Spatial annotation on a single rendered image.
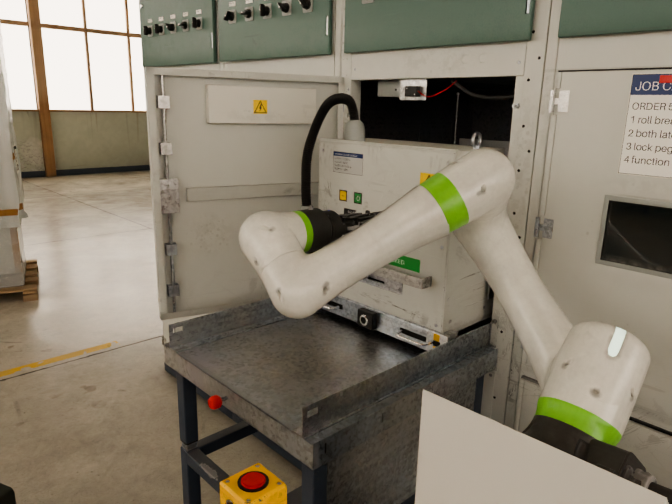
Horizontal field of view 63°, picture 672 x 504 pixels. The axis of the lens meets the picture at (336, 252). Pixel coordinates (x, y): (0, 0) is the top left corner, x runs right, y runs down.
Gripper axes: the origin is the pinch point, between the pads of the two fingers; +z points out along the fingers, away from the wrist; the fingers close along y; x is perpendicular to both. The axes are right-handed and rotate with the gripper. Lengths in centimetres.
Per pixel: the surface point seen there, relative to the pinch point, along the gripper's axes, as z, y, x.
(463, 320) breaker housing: 22.9, 10.6, -29.4
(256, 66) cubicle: 32, -95, 40
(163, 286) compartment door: -27, -63, -28
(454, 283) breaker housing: 17.1, 10.7, -17.7
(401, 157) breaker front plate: 13.4, -6.0, 13.4
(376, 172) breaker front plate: 13.4, -14.5, 8.7
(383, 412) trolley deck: -16.0, 17.0, -39.0
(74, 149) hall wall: 303, -1114, -68
